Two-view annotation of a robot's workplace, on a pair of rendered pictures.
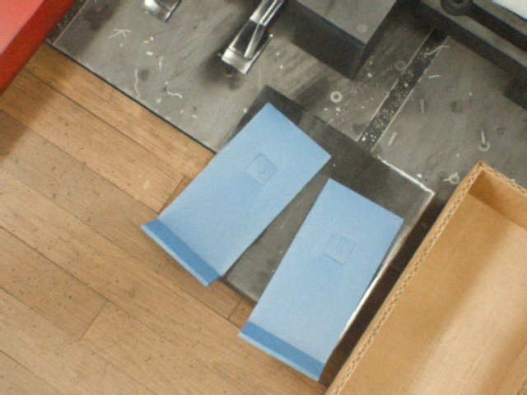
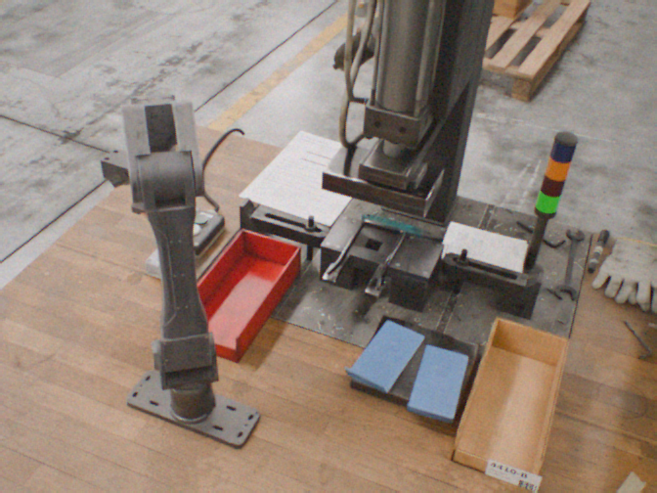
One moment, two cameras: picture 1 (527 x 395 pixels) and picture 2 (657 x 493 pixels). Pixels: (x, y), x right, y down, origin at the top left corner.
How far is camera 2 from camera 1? 0.62 m
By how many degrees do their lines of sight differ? 35
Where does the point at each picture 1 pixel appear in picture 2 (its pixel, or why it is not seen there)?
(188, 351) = (379, 432)
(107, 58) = (302, 319)
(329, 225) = (433, 363)
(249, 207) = (392, 361)
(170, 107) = (339, 334)
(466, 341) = (518, 406)
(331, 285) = (444, 386)
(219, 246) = (382, 379)
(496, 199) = (508, 341)
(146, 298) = (351, 413)
